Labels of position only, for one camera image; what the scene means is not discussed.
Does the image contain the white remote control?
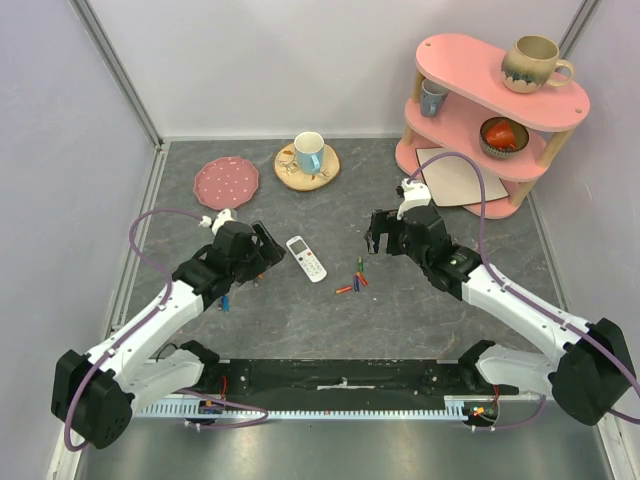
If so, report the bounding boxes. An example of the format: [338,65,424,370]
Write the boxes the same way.
[286,236,327,283]

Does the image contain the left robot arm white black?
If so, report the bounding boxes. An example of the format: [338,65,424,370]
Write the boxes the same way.
[51,220,286,451]

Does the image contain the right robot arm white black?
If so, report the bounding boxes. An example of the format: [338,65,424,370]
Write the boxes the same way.
[365,206,639,426]

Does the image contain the pink dotted plate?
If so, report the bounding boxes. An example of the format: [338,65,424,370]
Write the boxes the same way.
[193,156,259,211]

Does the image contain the beige leaf saucer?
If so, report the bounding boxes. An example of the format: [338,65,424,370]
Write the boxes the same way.
[273,143,340,192]

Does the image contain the light blue cup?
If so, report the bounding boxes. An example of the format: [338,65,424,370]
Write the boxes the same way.
[294,131,325,175]

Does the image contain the patterned dark bowl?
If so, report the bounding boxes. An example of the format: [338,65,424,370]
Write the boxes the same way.
[479,117,530,159]

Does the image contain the orange red cup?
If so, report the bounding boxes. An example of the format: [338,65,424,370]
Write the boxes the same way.
[484,119,516,150]

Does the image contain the grey blue mug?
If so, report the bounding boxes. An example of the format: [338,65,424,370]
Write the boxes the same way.
[420,79,449,118]

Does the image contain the pink three-tier shelf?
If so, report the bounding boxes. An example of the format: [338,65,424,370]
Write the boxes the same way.
[395,33,590,219]

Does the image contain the beige ceramic mug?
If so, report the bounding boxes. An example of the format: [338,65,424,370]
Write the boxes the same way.
[501,35,575,94]

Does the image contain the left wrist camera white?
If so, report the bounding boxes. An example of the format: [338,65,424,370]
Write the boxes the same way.
[199,208,237,236]

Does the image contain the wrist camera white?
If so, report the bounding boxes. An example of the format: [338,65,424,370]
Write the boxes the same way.
[397,178,432,220]
[199,208,237,236]

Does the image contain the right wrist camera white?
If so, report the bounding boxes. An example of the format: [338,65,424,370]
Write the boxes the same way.
[397,178,432,220]

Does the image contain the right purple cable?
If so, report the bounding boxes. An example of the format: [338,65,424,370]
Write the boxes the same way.
[405,151,640,432]

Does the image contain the purple cable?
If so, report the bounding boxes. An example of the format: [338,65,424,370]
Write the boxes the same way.
[405,151,640,432]
[55,208,270,453]

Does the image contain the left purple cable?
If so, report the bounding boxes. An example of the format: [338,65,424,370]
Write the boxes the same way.
[55,208,270,453]

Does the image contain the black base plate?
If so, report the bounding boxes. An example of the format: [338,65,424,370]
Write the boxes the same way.
[194,359,518,411]

